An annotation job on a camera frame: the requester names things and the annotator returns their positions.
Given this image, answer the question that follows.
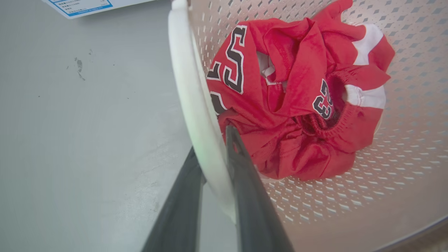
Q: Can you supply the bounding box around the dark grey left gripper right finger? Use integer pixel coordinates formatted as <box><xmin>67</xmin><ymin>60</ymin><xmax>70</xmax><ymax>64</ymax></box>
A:
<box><xmin>225</xmin><ymin>125</ymin><xmax>295</xmax><ymax>252</ymax></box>

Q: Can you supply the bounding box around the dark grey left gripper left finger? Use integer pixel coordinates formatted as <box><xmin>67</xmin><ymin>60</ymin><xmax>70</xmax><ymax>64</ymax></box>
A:
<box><xmin>141</xmin><ymin>147</ymin><xmax>207</xmax><ymax>252</ymax></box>

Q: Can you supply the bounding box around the white perforated plastic laundry basket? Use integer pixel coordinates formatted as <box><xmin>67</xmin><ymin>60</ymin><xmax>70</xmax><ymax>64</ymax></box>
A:
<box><xmin>168</xmin><ymin>0</ymin><xmax>448</xmax><ymax>252</ymax></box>

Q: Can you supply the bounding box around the red basketball jersey with numbers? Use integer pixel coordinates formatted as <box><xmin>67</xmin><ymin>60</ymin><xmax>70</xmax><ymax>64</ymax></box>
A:
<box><xmin>206</xmin><ymin>0</ymin><xmax>396</xmax><ymax>182</ymax></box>

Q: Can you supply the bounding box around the white paper with blue border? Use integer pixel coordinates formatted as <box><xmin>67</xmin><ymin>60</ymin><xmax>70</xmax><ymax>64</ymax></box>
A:
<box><xmin>41</xmin><ymin>0</ymin><xmax>158</xmax><ymax>19</ymax></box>

